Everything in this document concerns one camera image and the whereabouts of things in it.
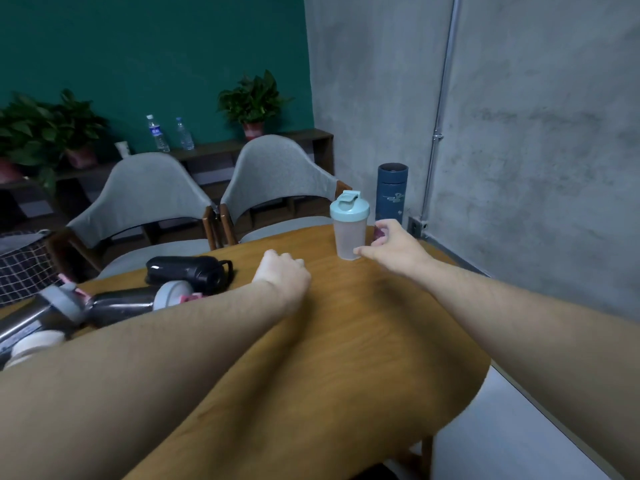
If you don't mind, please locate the person's left hand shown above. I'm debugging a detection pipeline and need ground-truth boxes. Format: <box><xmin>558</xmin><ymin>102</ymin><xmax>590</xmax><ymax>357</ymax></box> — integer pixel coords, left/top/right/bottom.
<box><xmin>251</xmin><ymin>249</ymin><xmax>312</xmax><ymax>314</ymax></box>

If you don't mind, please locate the person's right hand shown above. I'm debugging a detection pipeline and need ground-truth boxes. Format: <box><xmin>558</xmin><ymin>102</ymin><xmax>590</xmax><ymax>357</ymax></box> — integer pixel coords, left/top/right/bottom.
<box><xmin>353</xmin><ymin>219</ymin><xmax>434</xmax><ymax>281</ymax></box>

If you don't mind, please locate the person's left forearm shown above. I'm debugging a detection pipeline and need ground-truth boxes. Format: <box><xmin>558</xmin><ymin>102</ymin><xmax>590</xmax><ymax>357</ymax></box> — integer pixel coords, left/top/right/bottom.
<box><xmin>0</xmin><ymin>280</ymin><xmax>302</xmax><ymax>480</ymax></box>

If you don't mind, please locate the person's right forearm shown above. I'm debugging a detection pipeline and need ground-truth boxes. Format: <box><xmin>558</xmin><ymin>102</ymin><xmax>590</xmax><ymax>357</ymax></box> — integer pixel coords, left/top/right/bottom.
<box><xmin>384</xmin><ymin>255</ymin><xmax>640</xmax><ymax>480</ymax></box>

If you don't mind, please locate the clear shaker bottle blue lid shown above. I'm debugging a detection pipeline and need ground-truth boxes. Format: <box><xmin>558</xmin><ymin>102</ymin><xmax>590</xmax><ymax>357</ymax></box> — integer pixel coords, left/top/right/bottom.
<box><xmin>329</xmin><ymin>190</ymin><xmax>371</xmax><ymax>261</ymax></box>

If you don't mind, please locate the dark blue thermos flask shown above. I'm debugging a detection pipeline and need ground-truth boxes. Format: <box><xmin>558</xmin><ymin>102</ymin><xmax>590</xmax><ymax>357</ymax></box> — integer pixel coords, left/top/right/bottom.
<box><xmin>375</xmin><ymin>163</ymin><xmax>409</xmax><ymax>226</ymax></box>

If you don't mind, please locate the grey upholstered wooden chair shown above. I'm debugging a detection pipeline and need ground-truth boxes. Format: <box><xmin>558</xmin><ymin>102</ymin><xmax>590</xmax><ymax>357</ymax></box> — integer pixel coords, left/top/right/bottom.
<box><xmin>46</xmin><ymin>152</ymin><xmax>221</xmax><ymax>281</ymax></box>
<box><xmin>218</xmin><ymin>134</ymin><xmax>354</xmax><ymax>246</ymax></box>

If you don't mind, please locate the dark wooden low shelf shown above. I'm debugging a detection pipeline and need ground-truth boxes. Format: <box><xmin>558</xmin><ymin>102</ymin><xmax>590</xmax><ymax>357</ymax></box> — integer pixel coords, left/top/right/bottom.
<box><xmin>0</xmin><ymin>129</ymin><xmax>335</xmax><ymax>234</ymax></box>

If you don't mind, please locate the potted green plant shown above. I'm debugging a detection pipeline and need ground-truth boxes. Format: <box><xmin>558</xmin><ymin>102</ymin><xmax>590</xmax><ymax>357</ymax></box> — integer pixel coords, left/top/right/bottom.
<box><xmin>0</xmin><ymin>94</ymin><xmax>57</xmax><ymax>191</ymax></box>
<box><xmin>49</xmin><ymin>89</ymin><xmax>110</xmax><ymax>170</ymax></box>
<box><xmin>216</xmin><ymin>70</ymin><xmax>295</xmax><ymax>141</ymax></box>

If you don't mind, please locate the clear plastic water bottle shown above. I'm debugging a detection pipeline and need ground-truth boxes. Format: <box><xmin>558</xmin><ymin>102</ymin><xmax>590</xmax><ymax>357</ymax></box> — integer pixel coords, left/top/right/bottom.
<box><xmin>146</xmin><ymin>114</ymin><xmax>171</xmax><ymax>154</ymax></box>
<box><xmin>175</xmin><ymin>117</ymin><xmax>195</xmax><ymax>151</ymax></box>

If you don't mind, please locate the black bottle pink grey lid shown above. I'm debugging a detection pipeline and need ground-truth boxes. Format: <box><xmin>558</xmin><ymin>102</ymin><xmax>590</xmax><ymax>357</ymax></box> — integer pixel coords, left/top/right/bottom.
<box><xmin>84</xmin><ymin>280</ymin><xmax>204</xmax><ymax>329</ymax></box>

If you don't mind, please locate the wooden table leg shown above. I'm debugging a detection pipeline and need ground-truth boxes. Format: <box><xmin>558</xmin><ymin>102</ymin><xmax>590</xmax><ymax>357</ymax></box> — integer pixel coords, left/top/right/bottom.
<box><xmin>419</xmin><ymin>435</ymin><xmax>436</xmax><ymax>480</ymax></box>

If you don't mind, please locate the steel bottle grey lid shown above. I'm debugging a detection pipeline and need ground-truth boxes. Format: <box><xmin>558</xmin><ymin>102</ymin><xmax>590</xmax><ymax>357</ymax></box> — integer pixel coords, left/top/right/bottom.
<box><xmin>0</xmin><ymin>283</ymin><xmax>87</xmax><ymax>356</ymax></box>

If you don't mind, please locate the white round lid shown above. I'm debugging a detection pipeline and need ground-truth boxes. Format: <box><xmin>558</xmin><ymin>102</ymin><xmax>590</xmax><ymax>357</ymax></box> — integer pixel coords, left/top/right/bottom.
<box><xmin>4</xmin><ymin>330</ymin><xmax>67</xmax><ymax>370</ymax></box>

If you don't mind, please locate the black checkered cloth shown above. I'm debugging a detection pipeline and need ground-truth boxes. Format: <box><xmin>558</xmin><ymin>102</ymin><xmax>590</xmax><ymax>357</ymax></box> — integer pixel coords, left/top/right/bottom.
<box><xmin>0</xmin><ymin>230</ymin><xmax>65</xmax><ymax>308</ymax></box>

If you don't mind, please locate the black bottle with handle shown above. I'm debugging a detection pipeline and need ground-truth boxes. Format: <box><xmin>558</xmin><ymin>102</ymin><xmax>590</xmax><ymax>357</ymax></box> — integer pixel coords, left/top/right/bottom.
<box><xmin>145</xmin><ymin>255</ymin><xmax>235</xmax><ymax>296</ymax></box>

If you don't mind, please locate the grey metal wall conduit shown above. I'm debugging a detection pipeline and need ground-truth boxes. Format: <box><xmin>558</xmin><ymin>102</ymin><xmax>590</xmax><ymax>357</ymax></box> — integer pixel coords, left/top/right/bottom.
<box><xmin>419</xmin><ymin>0</ymin><xmax>462</xmax><ymax>224</ymax></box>

